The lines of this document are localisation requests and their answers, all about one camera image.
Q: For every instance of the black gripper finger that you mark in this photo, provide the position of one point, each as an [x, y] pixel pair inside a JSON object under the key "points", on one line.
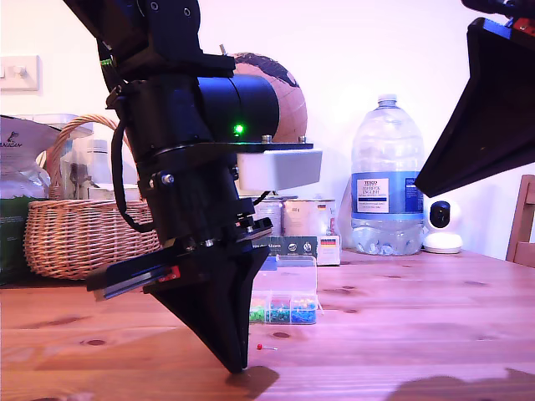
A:
{"points": [[493, 117]]}

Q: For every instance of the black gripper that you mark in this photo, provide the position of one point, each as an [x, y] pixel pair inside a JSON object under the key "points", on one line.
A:
{"points": [[192, 200]]}

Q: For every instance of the red-headed pin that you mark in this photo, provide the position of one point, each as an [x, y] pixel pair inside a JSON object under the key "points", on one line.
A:
{"points": [[260, 346]]}

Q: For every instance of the clear plastic pin organizer box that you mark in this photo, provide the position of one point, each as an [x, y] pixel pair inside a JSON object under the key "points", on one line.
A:
{"points": [[301, 309]]}

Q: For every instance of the cardboard tray green label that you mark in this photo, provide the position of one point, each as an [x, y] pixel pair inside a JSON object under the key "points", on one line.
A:
{"points": [[305, 246]]}

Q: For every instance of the wooden chair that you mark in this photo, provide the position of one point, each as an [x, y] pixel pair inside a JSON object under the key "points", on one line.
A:
{"points": [[522, 225]]}

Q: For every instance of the silver can pale label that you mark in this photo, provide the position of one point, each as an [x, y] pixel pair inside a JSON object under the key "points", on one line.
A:
{"points": [[309, 217]]}

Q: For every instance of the large clear water bottle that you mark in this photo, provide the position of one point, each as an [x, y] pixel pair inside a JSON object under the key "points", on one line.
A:
{"points": [[384, 158]]}

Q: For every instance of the pale paper carton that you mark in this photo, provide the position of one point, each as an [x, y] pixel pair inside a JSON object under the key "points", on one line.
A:
{"points": [[102, 193]]}

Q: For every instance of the white plastic bottle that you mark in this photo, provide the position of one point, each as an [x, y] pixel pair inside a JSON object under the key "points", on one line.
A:
{"points": [[101, 163]]}

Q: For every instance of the cork globe on stand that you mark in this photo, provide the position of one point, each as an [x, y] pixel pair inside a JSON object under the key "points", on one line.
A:
{"points": [[292, 104]]}

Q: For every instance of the silver green pet food bag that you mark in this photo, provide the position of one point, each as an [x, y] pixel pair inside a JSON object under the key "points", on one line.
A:
{"points": [[12, 250]]}

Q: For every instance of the small white round camera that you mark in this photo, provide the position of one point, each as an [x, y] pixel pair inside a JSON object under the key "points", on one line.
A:
{"points": [[443, 225]]}

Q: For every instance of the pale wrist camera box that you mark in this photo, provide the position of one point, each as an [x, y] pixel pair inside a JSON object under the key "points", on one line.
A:
{"points": [[280, 171]]}

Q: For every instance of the white wall light switch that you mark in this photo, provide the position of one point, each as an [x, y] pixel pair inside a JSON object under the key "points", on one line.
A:
{"points": [[25, 75]]}

